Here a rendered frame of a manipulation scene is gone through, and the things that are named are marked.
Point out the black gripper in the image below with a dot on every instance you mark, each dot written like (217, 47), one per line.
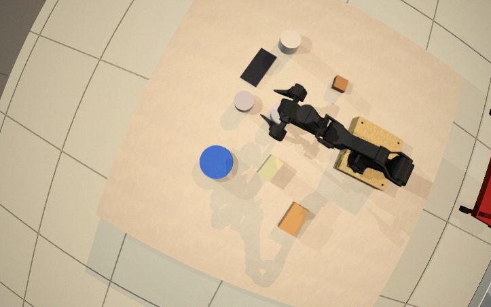
(297, 93)

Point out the grey cylinder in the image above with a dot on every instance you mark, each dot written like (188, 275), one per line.
(243, 101)

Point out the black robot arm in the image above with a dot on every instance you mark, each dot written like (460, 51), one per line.
(362, 155)

